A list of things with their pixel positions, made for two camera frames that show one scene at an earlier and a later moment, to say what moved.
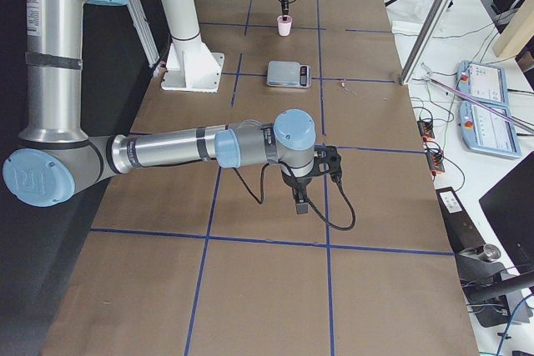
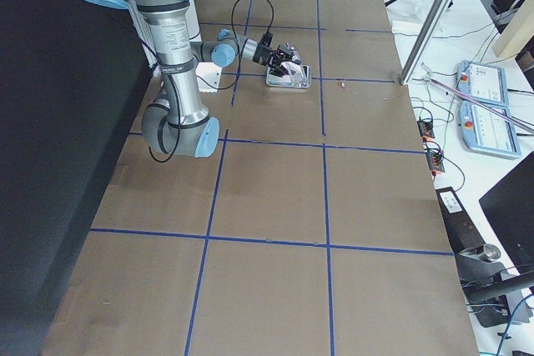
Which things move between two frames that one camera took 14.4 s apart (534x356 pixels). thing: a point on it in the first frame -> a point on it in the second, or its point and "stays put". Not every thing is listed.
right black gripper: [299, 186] -> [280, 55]
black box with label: [463, 233] stays put
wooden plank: [518, 31] stays put
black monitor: [510, 208] stays put
